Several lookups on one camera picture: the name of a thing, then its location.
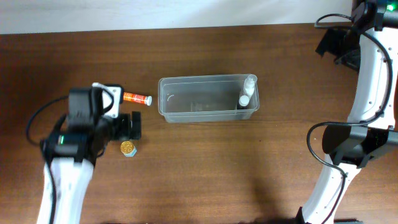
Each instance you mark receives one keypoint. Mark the clear plastic container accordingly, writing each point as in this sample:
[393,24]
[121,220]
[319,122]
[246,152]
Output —
[204,98]

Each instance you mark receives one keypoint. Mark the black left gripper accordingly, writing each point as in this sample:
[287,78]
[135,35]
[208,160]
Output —
[125,131]

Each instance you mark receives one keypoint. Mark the gold lid small jar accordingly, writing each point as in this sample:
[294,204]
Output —
[128,148]

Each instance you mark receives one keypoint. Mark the dark bottle white cap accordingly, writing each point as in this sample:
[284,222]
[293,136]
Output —
[243,102]

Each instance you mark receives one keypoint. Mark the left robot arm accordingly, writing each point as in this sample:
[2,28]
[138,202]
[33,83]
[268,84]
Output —
[76,141]

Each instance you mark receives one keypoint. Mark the white spray bottle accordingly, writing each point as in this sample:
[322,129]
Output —
[249,86]

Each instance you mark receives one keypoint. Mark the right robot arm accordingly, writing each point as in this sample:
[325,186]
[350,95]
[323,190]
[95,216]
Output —
[368,46]

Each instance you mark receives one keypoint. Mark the orange effervescent tablet tube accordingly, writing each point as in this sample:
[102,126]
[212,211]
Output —
[135,98]

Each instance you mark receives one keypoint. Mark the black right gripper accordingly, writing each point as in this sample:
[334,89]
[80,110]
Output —
[329,43]

